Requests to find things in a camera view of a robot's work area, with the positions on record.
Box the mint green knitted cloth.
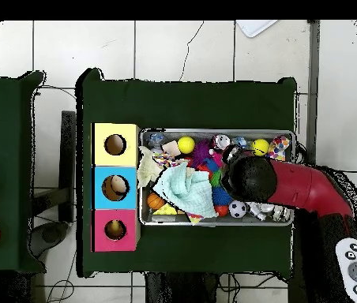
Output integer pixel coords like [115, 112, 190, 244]
[152, 162, 219, 219]

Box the cream knitted cloth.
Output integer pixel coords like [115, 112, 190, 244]
[137, 146, 164, 189]

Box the orange basketball toy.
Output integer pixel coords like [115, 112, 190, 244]
[147, 193, 166, 211]

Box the crushed red soda can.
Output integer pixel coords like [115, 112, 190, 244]
[213, 133, 231, 151]

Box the yellow duck plush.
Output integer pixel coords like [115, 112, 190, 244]
[107, 219, 123, 238]

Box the silver mesh bin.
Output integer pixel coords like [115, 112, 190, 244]
[138, 127, 296, 227]

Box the wooden box with three holes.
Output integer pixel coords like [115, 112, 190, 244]
[90, 122, 142, 253]

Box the wooden block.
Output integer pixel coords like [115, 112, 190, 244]
[161, 140, 182, 158]

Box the yellow ball with seam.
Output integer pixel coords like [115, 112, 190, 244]
[177, 136, 196, 155]

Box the dark green table cloth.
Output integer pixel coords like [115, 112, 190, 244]
[0, 70, 47, 272]
[75, 67, 298, 279]

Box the plain yellow ball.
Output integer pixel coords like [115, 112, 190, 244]
[251, 138, 270, 157]

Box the black stand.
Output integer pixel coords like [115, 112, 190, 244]
[58, 110, 77, 223]

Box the white tray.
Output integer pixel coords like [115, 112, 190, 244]
[235, 20, 279, 39]

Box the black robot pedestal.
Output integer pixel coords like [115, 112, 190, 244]
[146, 272, 220, 303]

